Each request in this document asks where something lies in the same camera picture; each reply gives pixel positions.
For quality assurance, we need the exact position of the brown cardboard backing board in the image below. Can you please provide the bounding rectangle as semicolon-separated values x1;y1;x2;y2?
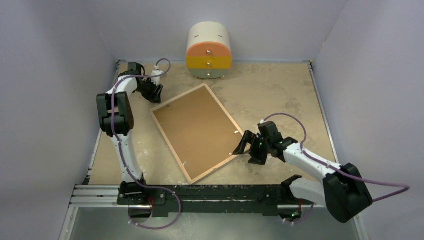
153;86;244;181

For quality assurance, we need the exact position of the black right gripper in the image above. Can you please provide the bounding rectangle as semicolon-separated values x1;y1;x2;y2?
233;130;271;166

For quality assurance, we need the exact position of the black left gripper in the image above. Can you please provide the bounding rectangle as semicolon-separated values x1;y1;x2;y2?
135;78;163;104

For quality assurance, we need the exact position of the black and aluminium base rail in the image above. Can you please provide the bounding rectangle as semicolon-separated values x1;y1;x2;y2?
68;184;361;220

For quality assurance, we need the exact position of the small colourful drawer cabinet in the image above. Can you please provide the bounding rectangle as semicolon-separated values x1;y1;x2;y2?
185;21;233;80

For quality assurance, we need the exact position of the wooden picture frame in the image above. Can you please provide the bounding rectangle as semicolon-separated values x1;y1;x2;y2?
150;82;251;185

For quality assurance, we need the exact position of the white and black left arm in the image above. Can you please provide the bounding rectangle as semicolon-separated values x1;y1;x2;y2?
96;62;164;205

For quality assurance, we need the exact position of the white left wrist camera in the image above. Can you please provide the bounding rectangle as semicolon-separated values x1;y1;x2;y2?
150;65;165;82

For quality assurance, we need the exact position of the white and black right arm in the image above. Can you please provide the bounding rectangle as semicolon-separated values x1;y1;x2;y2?
233;121;373;223

